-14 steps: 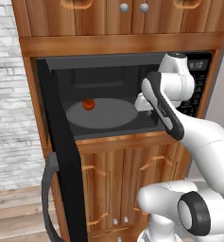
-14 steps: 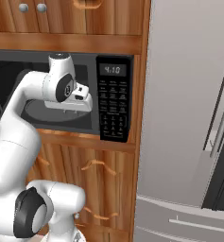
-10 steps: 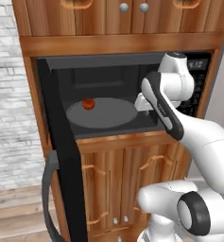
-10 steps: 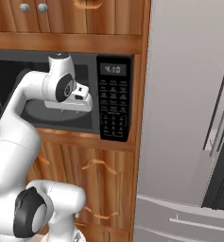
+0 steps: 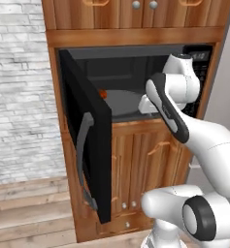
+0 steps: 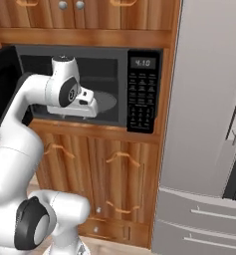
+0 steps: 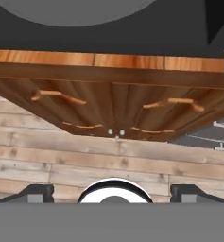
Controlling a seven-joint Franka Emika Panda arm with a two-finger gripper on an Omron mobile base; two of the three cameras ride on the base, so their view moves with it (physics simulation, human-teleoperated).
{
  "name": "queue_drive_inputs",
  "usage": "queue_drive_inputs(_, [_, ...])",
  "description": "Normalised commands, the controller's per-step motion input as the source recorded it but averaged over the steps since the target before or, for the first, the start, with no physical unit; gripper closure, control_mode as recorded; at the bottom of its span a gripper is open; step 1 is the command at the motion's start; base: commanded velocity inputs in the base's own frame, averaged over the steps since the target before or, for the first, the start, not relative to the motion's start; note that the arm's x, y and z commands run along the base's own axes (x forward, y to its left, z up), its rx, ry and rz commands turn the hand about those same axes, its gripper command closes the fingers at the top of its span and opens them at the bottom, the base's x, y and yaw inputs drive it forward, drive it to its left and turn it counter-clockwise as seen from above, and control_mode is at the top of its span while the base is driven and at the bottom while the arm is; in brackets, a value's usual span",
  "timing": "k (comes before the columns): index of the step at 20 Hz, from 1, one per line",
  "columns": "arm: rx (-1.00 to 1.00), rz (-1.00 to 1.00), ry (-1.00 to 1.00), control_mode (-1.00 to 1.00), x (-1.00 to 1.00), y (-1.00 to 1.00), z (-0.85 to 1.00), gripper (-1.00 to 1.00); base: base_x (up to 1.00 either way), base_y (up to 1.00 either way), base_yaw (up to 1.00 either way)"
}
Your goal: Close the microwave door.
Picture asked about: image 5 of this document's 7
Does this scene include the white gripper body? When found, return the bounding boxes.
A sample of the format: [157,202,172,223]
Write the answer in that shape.
[138,95,159,115]

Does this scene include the black microwave oven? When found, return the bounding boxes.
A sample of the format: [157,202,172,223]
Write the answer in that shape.
[56,44,214,124]

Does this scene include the black microwave door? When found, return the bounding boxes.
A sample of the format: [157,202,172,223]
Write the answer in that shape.
[58,48,114,225]

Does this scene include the narrow wooden cupboard door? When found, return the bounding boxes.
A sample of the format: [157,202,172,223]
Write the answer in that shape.
[129,131,148,211]
[142,0,167,29]
[111,133,131,215]
[119,0,144,29]

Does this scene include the wide wooden cupboard door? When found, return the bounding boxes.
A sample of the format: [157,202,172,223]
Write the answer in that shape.
[145,127,192,202]
[52,0,121,30]
[164,0,230,29]

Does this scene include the wooden drawer front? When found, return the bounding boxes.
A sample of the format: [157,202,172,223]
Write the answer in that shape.
[96,211,154,237]

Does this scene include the wooden arched cupboard handle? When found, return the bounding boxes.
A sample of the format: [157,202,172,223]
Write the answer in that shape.
[147,140,173,157]
[178,0,205,8]
[82,0,111,8]

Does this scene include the tall wooden cabinet frame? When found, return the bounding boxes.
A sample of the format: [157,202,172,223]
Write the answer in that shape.
[41,0,230,244]

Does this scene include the grey microwave door handle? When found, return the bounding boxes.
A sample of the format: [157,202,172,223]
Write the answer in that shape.
[75,111,99,212]

